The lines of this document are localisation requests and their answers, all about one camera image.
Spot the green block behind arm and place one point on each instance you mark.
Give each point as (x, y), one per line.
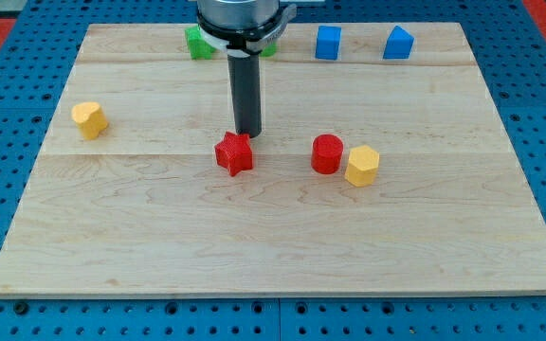
(269, 51)

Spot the blue triangle block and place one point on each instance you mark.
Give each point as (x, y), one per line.
(398, 45)

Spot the yellow heart block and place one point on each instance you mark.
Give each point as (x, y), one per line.
(89, 119)

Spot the yellow hexagon block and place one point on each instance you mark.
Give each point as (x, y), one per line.
(362, 167)

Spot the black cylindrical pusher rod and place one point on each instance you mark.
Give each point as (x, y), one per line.
(244, 80)

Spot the red cylinder block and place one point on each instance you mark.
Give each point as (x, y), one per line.
(326, 155)

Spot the red star block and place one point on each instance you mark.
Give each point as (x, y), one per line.
(234, 153)

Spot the green star block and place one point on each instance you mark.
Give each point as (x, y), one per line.
(198, 48)

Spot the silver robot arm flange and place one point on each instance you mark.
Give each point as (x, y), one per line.
(243, 28)

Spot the light wooden board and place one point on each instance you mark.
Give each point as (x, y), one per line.
(144, 211)

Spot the blue cube block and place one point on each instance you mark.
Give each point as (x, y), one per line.
(328, 43)

